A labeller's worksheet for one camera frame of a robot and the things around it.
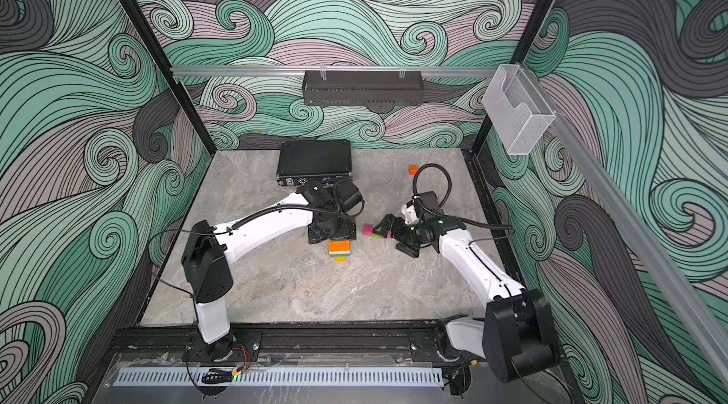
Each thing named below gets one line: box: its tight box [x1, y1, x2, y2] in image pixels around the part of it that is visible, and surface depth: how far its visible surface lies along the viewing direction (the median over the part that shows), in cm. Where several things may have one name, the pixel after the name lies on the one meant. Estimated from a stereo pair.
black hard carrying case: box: [276, 138, 353, 187], surface depth 119 cm
